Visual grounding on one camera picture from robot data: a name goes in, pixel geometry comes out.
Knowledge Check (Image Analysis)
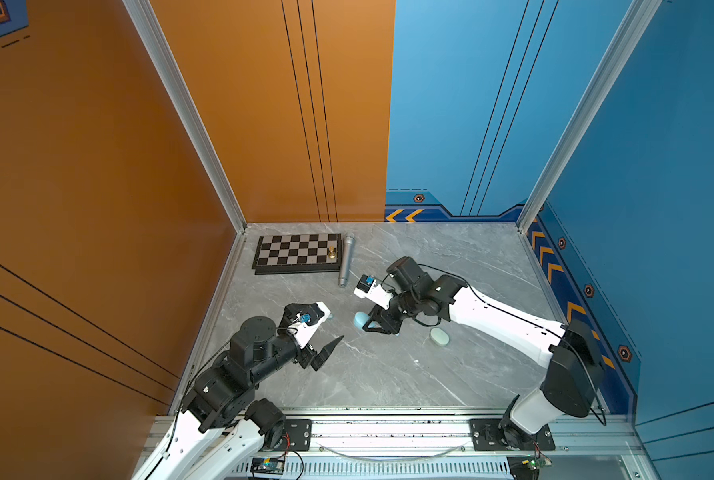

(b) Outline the green earbud charging case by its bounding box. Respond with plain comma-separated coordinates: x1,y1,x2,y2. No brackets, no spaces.
429,327,450,347

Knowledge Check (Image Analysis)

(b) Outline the left aluminium corner post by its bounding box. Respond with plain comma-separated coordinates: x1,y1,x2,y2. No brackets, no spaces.
121,0,248,233

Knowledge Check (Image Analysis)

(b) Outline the right green circuit board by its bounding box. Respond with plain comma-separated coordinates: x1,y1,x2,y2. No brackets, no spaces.
521,456,553,471

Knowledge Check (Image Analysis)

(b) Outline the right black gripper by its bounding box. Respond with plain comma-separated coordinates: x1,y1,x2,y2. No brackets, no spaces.
358,289,420,336

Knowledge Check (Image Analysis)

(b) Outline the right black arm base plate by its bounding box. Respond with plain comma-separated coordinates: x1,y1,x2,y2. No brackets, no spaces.
468,418,556,451

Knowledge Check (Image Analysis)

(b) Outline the blue earbud charging case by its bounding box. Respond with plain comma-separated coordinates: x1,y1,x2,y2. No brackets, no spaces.
353,312,370,330

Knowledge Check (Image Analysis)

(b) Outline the green circuit board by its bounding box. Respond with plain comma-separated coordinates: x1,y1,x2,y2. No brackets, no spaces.
521,456,553,471
249,457,286,479

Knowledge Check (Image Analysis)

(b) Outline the aluminium front rail frame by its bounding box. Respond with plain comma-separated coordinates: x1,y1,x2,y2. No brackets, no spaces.
281,409,659,479

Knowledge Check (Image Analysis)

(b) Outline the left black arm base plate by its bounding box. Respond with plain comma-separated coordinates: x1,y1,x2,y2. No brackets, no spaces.
229,418,313,453

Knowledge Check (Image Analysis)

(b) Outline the right aluminium corner post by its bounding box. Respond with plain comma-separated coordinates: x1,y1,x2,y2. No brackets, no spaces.
516,0,662,234

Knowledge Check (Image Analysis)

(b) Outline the left green circuit board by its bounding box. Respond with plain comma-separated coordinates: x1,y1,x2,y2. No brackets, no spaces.
249,457,286,479

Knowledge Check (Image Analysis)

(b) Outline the aluminium corner post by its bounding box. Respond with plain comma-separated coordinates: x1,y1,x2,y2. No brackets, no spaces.
121,0,248,233
516,0,662,234

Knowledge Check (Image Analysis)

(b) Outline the silver microphone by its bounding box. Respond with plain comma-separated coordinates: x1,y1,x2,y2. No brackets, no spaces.
338,234,356,288

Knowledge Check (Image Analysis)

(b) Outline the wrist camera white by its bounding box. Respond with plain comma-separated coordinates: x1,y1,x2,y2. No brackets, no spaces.
354,275,396,310
287,302,332,349

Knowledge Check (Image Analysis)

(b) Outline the black white chessboard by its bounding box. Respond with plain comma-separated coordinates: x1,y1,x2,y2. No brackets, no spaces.
252,233,343,275

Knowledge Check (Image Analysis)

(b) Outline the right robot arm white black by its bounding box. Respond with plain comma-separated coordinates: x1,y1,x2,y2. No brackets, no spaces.
354,256,605,450

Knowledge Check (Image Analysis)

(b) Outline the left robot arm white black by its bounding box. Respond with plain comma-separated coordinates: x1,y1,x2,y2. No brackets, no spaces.
134,302,339,479

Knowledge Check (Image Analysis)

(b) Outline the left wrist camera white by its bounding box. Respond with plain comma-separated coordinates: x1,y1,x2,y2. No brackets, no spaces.
287,302,332,349

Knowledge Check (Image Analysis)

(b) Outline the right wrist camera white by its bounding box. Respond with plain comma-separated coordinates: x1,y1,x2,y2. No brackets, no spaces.
354,275,396,310

